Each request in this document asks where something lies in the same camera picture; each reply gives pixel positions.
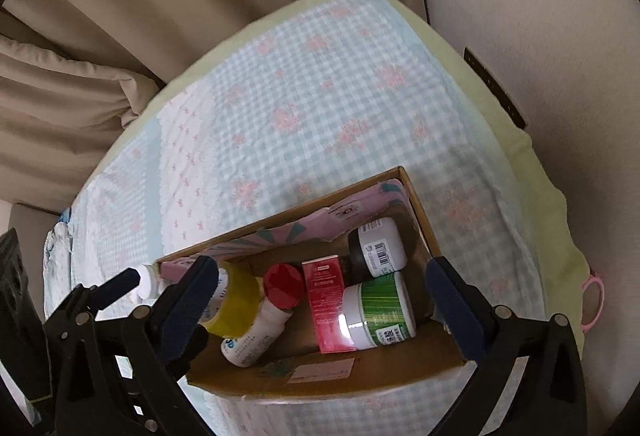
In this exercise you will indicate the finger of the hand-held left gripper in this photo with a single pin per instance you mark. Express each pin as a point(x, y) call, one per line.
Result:
point(117, 288)

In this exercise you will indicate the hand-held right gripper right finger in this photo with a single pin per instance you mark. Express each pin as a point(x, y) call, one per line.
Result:
point(455, 311)

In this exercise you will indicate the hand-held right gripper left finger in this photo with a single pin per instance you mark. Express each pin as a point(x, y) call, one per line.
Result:
point(192, 306)

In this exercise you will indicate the white lid jar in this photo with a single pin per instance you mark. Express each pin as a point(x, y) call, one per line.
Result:
point(149, 281)

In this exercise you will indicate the yellow tape roll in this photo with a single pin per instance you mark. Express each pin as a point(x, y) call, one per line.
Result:
point(237, 301)

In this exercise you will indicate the green label white jar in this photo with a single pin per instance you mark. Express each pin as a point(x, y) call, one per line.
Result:
point(385, 306)

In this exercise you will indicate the patterned cardboard box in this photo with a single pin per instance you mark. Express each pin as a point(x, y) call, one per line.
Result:
point(400, 356)

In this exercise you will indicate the white bottle with red cap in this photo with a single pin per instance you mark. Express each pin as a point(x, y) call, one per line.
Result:
point(260, 331)

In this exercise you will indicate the small black jar white label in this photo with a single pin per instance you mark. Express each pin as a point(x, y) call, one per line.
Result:
point(382, 251)

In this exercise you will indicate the small red box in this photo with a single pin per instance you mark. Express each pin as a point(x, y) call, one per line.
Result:
point(325, 311)

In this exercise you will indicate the crumpled light blue cloth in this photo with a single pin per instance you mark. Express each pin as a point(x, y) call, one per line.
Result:
point(55, 246)

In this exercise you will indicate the grey padded headboard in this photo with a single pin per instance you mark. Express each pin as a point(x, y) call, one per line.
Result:
point(30, 226)

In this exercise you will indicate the light green bed sheet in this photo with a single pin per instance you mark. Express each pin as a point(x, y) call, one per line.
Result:
point(525, 165)

